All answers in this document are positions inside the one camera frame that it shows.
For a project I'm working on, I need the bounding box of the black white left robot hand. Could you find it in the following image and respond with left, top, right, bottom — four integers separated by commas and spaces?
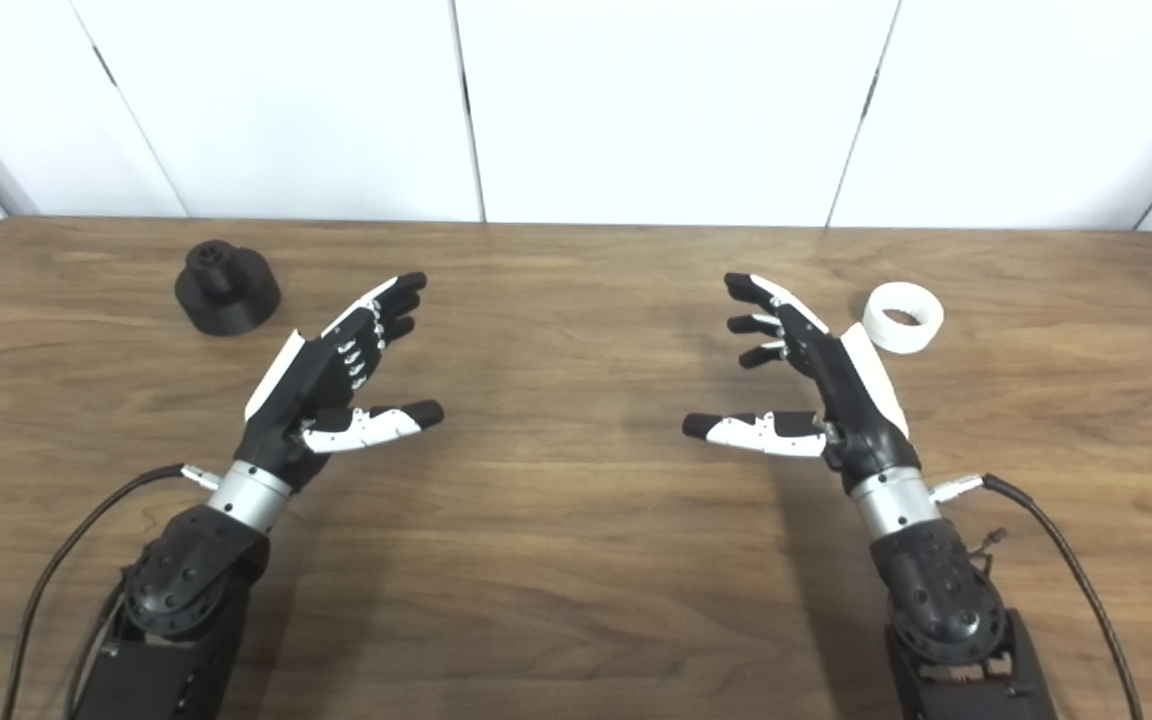
234, 270, 445, 493

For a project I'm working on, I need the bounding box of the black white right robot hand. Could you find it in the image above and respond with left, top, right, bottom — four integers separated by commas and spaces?
681, 272, 924, 496

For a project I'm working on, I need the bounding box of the white ring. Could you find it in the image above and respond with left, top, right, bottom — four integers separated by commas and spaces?
862, 282, 945, 355

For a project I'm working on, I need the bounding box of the round black part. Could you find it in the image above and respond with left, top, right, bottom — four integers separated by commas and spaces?
174, 240, 282, 337

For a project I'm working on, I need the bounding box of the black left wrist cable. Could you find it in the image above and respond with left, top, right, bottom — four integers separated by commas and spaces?
1, 462, 224, 720

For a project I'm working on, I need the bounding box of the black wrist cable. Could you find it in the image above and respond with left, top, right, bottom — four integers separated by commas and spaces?
1, 462, 224, 720
929, 473, 1144, 720

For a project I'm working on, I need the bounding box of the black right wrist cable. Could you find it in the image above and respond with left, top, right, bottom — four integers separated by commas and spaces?
929, 473, 1144, 720

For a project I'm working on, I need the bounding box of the thin black right arm wire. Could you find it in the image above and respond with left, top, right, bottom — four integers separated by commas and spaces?
971, 527, 1009, 583

